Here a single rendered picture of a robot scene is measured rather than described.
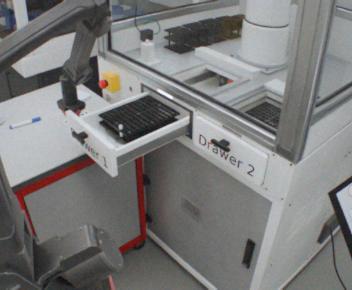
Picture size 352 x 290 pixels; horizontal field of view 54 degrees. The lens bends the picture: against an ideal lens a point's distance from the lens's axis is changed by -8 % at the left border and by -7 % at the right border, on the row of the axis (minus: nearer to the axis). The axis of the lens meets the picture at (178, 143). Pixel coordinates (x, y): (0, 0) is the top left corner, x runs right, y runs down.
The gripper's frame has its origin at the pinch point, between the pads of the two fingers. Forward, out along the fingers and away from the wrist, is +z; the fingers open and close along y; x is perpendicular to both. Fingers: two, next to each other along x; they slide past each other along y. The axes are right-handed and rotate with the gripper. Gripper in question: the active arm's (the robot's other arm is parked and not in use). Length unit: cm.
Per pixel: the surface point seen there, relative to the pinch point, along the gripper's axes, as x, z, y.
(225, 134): -15, -12, -57
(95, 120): -1.5, -5.1, -11.8
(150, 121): -9.1, -8.9, -31.3
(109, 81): -22.9, -7.6, 3.6
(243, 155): -13, -8, -65
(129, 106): -11.8, -8.7, -19.0
